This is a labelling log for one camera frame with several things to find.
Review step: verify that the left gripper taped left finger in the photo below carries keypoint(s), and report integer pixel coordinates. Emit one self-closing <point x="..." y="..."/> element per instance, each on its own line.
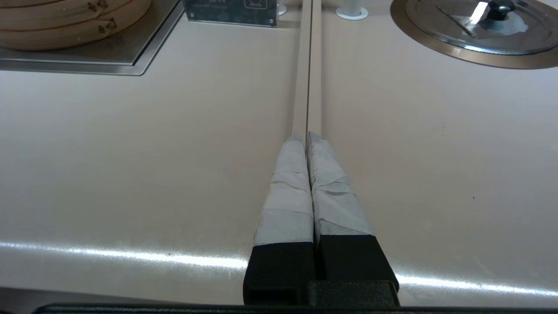
<point x="285" y="218"/>

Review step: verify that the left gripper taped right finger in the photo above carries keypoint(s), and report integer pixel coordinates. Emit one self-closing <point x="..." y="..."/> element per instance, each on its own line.
<point x="340" y="218"/>

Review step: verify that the steel hinged pot lid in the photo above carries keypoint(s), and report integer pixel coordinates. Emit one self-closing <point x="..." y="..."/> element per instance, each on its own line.
<point x="436" y="22"/>

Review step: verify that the clear acrylic sign holder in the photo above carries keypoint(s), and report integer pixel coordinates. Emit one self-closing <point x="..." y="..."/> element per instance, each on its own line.
<point x="231" y="11"/>

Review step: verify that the recessed steel tray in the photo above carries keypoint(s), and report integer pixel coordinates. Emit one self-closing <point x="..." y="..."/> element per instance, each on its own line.
<point x="109" y="56"/>

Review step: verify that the bamboo steamer stack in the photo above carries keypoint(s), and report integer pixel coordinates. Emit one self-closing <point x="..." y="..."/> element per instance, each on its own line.
<point x="65" y="26"/>

